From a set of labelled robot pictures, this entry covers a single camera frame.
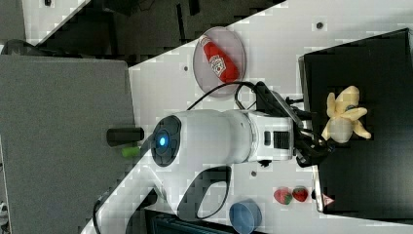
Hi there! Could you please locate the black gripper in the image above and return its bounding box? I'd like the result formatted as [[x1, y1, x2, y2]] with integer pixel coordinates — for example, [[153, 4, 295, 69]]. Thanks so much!
[[293, 124, 335, 168]]

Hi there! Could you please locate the red plush ketchup bottle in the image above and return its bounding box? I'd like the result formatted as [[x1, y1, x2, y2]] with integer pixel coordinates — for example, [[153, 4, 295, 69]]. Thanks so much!
[[199, 35, 240, 83]]

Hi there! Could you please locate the black oven door handle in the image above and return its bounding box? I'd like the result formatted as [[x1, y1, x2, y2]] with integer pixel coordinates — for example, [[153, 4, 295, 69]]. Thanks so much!
[[285, 97, 304, 108]]

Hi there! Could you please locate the grey round plate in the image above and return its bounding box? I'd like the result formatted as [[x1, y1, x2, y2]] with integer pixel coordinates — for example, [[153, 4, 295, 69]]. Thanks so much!
[[193, 27, 245, 98]]

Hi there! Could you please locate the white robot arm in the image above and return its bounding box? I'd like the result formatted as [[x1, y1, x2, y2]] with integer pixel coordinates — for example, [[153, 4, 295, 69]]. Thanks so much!
[[81, 109, 331, 234]]

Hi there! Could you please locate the pink plush strawberry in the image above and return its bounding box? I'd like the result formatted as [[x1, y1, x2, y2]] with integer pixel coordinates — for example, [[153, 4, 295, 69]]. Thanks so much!
[[274, 187, 292, 205]]

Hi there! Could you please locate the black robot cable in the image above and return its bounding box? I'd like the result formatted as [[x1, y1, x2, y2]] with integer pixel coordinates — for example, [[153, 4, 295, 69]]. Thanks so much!
[[186, 81, 271, 112]]

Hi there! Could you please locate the blue cup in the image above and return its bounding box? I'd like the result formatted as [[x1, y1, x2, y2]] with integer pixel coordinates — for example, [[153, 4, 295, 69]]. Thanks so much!
[[229, 199, 262, 234]]

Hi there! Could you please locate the plush peeled banana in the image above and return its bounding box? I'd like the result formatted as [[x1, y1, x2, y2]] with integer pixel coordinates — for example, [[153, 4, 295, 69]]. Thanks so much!
[[321, 86, 371, 143]]

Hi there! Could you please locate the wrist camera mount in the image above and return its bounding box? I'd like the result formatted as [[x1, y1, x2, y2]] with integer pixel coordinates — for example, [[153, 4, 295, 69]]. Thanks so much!
[[253, 82, 304, 128]]

